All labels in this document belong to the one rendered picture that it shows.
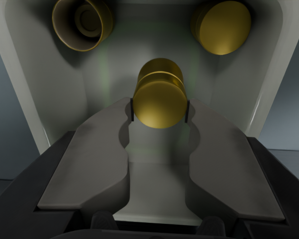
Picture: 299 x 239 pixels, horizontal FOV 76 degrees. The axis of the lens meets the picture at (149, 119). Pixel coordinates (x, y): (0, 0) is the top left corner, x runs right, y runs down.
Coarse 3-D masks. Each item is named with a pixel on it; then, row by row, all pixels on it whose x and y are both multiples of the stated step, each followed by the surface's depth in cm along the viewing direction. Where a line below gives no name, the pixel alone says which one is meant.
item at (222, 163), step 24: (192, 120) 10; (216, 120) 10; (192, 144) 10; (216, 144) 8; (240, 144) 8; (192, 168) 7; (216, 168) 7; (240, 168) 7; (192, 192) 7; (216, 192) 6; (240, 192) 6; (264, 192) 6; (240, 216) 6; (264, 216) 5
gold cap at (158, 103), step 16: (144, 64) 14; (160, 64) 13; (176, 64) 14; (144, 80) 11; (160, 80) 11; (176, 80) 11; (144, 96) 11; (160, 96) 11; (176, 96) 11; (144, 112) 12; (160, 112) 12; (176, 112) 12; (160, 128) 12
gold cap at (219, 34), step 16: (224, 0) 12; (192, 16) 16; (208, 16) 12; (224, 16) 12; (240, 16) 12; (192, 32) 16; (208, 32) 13; (224, 32) 13; (240, 32) 13; (208, 48) 13; (224, 48) 13
